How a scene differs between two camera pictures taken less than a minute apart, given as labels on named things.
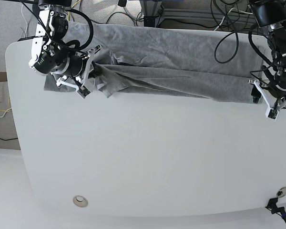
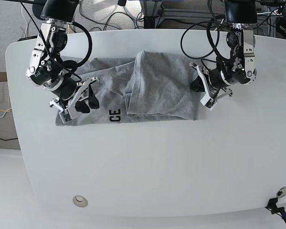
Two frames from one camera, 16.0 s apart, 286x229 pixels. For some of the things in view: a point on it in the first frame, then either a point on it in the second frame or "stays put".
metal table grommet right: [282, 192] stays put
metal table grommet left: [80, 201] stays put
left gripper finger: [256, 94] to [198, 85]
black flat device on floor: [27, 38] stays put
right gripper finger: [97, 71] to [93, 102]
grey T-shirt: [167, 61] to [154, 85]
